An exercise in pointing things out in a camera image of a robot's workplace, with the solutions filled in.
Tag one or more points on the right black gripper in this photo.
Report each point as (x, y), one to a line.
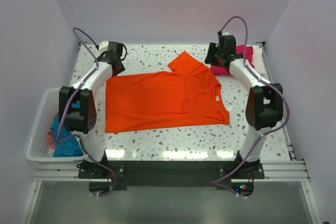
(212, 48)

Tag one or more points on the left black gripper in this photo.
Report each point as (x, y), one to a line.
(122, 70)

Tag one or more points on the orange t-shirt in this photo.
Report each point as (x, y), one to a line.
(187, 95)

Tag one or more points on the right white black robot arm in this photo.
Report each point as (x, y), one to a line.
(264, 108)

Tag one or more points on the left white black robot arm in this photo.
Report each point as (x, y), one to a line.
(78, 103)

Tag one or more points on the folded white t-shirt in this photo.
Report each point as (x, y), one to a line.
(257, 60)

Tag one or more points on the blue t-shirt in basket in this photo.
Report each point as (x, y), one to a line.
(67, 145)

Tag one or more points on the pink garment in basket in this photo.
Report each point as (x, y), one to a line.
(52, 132)

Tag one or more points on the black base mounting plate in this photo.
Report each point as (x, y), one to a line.
(120, 175)

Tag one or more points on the white plastic laundry basket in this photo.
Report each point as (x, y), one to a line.
(39, 149)

